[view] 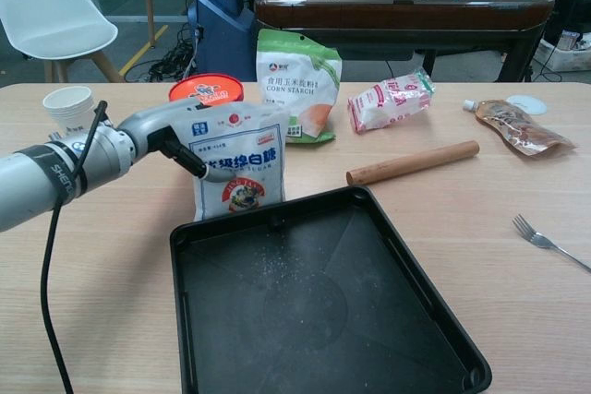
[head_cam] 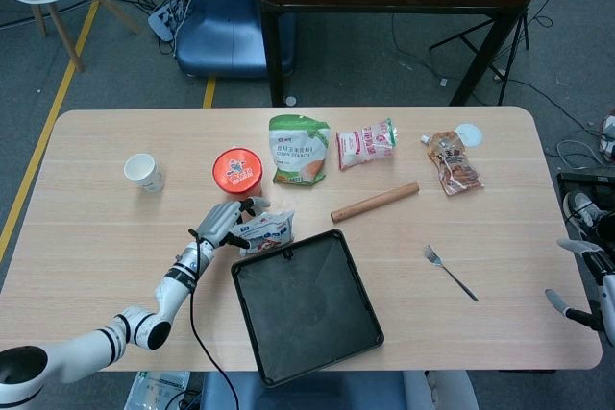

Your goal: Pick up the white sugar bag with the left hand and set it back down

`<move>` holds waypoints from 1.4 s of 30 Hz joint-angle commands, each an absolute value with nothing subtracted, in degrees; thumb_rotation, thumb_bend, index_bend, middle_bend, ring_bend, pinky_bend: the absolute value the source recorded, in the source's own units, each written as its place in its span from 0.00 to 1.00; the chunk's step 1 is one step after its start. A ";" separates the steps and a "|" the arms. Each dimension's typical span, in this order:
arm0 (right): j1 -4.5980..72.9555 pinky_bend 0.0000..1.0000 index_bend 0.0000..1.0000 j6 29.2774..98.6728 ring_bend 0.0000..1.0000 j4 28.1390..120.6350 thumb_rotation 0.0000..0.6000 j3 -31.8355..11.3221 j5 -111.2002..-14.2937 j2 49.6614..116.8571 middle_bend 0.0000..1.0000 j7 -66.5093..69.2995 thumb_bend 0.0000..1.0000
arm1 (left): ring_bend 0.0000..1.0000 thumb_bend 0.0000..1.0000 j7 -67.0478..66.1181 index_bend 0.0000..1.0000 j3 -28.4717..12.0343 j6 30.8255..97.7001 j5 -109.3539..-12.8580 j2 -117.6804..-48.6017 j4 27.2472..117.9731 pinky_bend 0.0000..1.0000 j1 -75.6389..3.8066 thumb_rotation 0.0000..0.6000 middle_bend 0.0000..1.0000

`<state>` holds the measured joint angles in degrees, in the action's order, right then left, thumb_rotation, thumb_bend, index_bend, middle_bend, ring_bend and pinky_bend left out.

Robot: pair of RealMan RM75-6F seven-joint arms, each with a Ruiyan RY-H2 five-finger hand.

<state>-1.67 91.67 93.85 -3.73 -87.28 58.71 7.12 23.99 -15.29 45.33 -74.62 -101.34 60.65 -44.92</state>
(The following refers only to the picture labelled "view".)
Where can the round tub orange lid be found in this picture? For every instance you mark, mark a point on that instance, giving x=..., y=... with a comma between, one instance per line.
x=208, y=87

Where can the metal fork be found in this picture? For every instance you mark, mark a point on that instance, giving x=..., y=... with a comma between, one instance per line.
x=535, y=238

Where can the white chair wooden legs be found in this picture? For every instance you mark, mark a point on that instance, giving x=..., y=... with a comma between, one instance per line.
x=46, y=6

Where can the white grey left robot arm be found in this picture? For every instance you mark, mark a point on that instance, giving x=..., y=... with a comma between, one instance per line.
x=37, y=182

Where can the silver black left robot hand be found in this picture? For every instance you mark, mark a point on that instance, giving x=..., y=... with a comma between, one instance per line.
x=148, y=124

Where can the wooden rolling pin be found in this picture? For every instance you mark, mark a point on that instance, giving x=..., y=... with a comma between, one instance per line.
x=411, y=163

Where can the blue machine base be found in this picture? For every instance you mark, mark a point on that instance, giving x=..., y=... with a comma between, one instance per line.
x=221, y=34

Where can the white paper cup stack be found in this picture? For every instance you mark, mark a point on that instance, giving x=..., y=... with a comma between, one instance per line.
x=69, y=105

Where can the black square plastic tray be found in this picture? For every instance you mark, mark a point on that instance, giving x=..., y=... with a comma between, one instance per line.
x=323, y=311

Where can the white box of clutter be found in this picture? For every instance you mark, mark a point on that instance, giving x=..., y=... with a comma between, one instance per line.
x=568, y=55

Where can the white sugar bag blue print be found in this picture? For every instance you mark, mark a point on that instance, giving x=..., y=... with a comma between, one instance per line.
x=249, y=172

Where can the white round disc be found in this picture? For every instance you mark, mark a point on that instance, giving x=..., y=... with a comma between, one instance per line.
x=531, y=105

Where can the green white corn starch bag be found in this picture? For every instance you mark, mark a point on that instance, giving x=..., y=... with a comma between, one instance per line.
x=295, y=85

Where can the dark brown mahjong table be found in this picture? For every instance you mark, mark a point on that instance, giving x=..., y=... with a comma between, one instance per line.
x=392, y=8

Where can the pink white powder bag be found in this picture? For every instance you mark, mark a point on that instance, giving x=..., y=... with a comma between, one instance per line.
x=388, y=105

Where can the brown sauce spout pouch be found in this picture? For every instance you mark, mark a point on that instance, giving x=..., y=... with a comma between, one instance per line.
x=517, y=128

